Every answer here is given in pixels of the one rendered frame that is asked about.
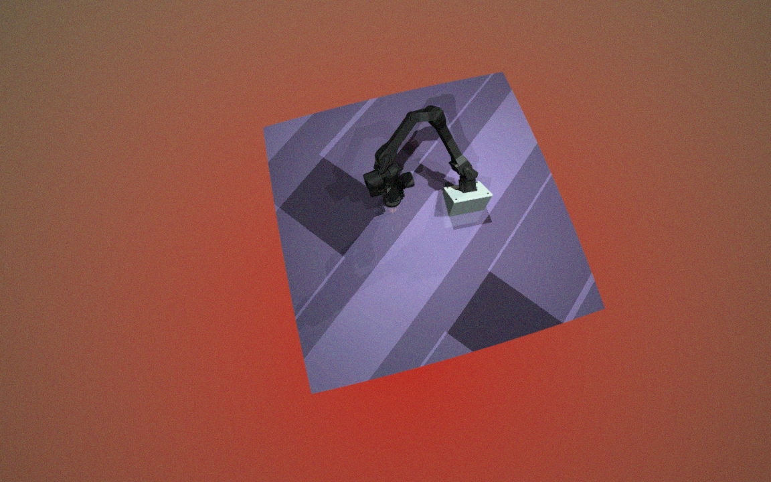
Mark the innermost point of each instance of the black stepped round pedestal with shaft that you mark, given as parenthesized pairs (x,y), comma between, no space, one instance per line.
(388,204)

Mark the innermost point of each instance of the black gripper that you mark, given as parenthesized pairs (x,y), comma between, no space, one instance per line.
(406,180)

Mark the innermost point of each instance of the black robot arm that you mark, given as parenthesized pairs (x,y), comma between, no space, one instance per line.
(386,170)

